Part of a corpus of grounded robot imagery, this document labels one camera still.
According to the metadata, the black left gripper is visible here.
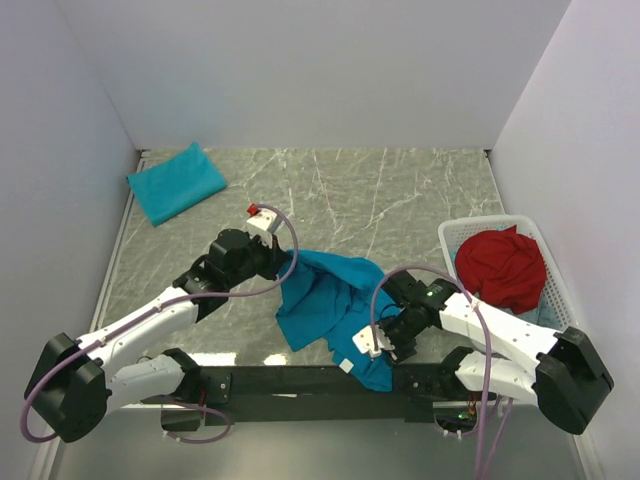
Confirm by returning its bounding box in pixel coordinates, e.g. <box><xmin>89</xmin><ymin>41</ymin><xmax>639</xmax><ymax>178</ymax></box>
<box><xmin>226</xmin><ymin>231</ymin><xmax>290</xmax><ymax>288</ymax></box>

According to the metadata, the blue polo t-shirt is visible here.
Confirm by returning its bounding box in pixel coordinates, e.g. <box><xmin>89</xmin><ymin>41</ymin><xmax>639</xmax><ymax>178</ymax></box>
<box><xmin>276</xmin><ymin>250</ymin><xmax>392</xmax><ymax>392</ymax></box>

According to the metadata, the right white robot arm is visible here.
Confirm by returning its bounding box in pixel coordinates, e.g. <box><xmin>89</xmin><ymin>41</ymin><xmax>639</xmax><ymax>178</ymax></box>
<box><xmin>365</xmin><ymin>267</ymin><xmax>614</xmax><ymax>435</ymax></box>

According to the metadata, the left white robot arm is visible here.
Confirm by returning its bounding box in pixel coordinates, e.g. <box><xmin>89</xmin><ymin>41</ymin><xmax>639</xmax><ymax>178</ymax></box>
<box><xmin>20</xmin><ymin>229</ymin><xmax>298</xmax><ymax>443</ymax></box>

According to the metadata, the folded teal t-shirt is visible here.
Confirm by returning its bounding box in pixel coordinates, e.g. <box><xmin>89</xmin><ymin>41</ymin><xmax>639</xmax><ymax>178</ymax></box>
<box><xmin>127</xmin><ymin>142</ymin><xmax>228</xmax><ymax>227</ymax></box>

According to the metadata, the white plastic laundry basket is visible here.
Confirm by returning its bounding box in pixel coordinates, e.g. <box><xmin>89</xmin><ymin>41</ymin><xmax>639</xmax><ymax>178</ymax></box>
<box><xmin>438</xmin><ymin>214</ymin><xmax>577</xmax><ymax>330</ymax></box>

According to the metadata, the red t-shirt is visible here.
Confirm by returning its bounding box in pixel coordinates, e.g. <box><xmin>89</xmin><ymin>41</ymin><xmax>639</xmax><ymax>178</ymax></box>
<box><xmin>454</xmin><ymin>226</ymin><xmax>547</xmax><ymax>315</ymax></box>

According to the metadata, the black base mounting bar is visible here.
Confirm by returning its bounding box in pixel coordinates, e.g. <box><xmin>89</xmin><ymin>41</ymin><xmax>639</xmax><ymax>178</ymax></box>
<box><xmin>189</xmin><ymin>363</ymin><xmax>451</xmax><ymax>426</ymax></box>

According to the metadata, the light blue t-shirt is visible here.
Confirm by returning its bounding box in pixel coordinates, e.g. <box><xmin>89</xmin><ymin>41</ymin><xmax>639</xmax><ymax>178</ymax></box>
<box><xmin>518</xmin><ymin>299</ymin><xmax>561</xmax><ymax>330</ymax></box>

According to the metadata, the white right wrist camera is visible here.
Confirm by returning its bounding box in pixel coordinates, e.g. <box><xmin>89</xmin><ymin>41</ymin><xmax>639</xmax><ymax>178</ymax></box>
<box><xmin>352</xmin><ymin>326</ymin><xmax>394</xmax><ymax>358</ymax></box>

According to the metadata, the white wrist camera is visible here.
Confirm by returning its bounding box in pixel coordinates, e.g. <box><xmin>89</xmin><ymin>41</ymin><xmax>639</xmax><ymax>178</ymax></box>
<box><xmin>352</xmin><ymin>326</ymin><xmax>394</xmax><ymax>358</ymax></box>
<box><xmin>245</xmin><ymin>203</ymin><xmax>282</xmax><ymax>247</ymax></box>

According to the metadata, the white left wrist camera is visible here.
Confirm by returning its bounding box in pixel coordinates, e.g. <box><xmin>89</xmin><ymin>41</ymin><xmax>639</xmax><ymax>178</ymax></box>
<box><xmin>245</xmin><ymin>203</ymin><xmax>282</xmax><ymax>247</ymax></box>

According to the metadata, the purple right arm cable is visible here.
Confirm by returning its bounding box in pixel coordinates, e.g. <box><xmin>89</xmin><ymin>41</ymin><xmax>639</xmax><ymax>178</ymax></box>
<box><xmin>367</xmin><ymin>263</ymin><xmax>516</xmax><ymax>480</ymax></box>

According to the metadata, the aluminium rail frame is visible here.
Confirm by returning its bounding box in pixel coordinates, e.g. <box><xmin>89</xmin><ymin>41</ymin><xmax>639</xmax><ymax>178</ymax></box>
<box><xmin>29</xmin><ymin>149</ymin><xmax>151</xmax><ymax>480</ymax></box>

